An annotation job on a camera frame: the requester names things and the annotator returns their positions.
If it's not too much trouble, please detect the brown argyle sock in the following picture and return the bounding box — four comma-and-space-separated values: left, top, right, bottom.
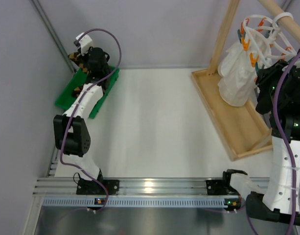
71, 85, 83, 98
68, 52, 90, 74

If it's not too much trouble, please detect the aluminium mounting rail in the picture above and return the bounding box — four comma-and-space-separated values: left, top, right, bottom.
33, 178, 220, 196

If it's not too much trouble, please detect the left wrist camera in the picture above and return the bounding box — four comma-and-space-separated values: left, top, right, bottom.
74, 32, 94, 55

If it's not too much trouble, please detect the white cloth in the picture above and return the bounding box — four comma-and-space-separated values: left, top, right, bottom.
217, 41, 257, 107

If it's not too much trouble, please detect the black sock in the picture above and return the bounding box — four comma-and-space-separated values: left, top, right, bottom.
255, 89, 272, 115

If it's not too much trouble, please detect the white clip hanger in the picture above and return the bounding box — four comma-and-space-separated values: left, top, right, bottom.
238, 12, 297, 71

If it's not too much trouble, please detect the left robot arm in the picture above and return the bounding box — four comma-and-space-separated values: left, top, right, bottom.
53, 46, 112, 192

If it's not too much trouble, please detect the white slotted cable duct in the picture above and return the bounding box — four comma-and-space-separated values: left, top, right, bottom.
43, 197, 240, 209

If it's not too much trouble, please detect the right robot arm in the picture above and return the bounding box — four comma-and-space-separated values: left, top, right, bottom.
225, 60, 300, 226

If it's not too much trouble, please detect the wooden rack frame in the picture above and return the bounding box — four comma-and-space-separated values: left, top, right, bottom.
190, 0, 300, 162

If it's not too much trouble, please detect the green plastic tray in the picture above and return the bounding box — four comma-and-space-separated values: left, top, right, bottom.
55, 69, 120, 119

